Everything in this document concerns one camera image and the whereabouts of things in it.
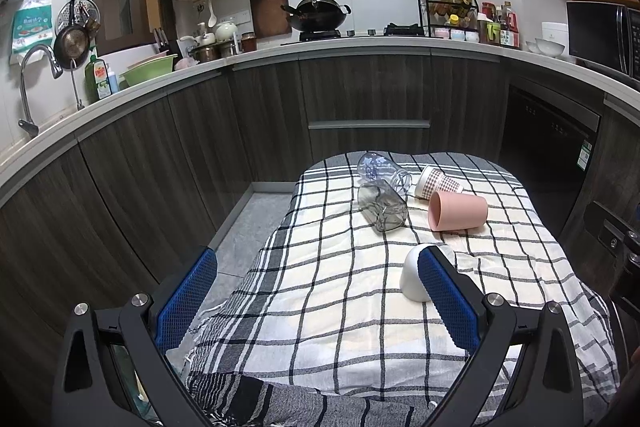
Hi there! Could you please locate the white bowl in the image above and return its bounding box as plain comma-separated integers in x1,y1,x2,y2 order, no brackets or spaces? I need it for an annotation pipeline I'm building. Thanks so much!
534,38,567,58

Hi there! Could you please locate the grey square glass cup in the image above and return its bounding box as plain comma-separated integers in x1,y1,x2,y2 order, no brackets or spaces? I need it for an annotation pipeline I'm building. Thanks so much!
357,181,409,234

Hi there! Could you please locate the black wok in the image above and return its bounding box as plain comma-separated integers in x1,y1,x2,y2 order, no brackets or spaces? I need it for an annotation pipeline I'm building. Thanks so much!
280,0,353,40

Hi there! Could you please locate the green plastic basin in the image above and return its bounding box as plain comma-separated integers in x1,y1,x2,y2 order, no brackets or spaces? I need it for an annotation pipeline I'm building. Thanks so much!
121,54,180,88

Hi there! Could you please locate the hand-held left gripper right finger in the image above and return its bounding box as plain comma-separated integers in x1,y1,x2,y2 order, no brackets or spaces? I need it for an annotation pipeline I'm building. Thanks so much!
416,245,585,427

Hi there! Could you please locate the dark wooden cutting board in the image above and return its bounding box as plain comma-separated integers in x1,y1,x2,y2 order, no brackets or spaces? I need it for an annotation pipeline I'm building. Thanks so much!
248,0,294,38

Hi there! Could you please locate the hanging metal strainer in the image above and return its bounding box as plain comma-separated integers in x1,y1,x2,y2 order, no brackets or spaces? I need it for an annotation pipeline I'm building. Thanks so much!
55,0,102,34

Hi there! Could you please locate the clear glass cup blue print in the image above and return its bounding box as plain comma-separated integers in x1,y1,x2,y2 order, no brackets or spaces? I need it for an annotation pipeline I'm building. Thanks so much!
356,151,413,191

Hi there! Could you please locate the green dish soap bottle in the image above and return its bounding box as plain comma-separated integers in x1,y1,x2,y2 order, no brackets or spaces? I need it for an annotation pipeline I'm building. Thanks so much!
84,54,113,104

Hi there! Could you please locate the white rice cooker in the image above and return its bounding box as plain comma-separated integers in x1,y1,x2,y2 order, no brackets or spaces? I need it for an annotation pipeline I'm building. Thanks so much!
541,22,570,52

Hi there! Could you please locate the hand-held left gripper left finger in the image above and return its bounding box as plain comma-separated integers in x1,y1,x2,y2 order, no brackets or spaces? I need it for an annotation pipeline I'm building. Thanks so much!
51,245,219,427

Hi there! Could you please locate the white cup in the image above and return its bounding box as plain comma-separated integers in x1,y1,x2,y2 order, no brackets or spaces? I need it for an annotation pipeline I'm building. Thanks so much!
399,243,457,303

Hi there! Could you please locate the black microwave oven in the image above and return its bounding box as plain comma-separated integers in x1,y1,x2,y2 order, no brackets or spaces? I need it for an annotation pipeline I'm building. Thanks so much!
566,1,640,80

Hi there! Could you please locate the metal pot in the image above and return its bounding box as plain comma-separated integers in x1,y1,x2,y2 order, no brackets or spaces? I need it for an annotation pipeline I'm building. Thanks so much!
189,44,219,63

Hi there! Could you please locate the black spice rack with bottles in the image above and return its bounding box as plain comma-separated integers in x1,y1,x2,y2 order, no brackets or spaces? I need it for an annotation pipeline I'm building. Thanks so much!
416,0,482,42

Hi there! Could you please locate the white teapot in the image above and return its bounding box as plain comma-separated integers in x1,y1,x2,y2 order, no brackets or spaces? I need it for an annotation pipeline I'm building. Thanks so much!
214,20,240,42

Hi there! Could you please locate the chrome kitchen faucet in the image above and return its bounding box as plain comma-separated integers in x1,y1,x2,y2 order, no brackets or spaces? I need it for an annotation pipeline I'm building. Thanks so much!
17,45,65,139

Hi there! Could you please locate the metal drawer handle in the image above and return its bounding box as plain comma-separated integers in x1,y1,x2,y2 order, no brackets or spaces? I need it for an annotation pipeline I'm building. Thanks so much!
307,120,431,130

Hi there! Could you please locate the black white plaid cloth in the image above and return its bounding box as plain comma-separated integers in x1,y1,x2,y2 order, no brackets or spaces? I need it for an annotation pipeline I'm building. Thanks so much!
167,151,624,427

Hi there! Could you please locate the green white wall bag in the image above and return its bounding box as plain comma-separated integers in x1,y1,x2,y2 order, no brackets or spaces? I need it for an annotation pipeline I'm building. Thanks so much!
9,0,55,56

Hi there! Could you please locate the knife block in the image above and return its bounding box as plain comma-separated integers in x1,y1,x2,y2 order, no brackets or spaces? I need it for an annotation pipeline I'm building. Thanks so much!
152,27,177,56

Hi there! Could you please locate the black dishwasher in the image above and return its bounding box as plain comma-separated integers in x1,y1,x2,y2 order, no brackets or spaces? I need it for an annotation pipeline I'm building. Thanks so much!
500,86,601,229

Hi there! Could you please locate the checkered paper cup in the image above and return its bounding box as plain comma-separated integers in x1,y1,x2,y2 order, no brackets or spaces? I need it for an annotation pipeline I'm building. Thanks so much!
414,165,465,200

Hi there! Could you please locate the dark sauce bottle red label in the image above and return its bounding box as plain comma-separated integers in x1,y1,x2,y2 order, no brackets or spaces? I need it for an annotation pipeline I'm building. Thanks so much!
499,1,521,48

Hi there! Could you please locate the gas stove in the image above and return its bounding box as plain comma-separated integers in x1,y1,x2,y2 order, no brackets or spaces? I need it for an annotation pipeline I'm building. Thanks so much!
280,23,427,46

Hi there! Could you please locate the pink cup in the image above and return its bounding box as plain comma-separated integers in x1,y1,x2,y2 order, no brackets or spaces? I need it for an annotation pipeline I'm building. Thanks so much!
428,191,489,233

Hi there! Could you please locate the hanging frying pan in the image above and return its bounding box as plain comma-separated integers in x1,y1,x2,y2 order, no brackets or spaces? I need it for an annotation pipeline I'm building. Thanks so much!
53,24,92,70

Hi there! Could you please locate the small chrome water tap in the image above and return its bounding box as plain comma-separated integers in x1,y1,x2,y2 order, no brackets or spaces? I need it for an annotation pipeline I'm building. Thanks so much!
69,57,86,112

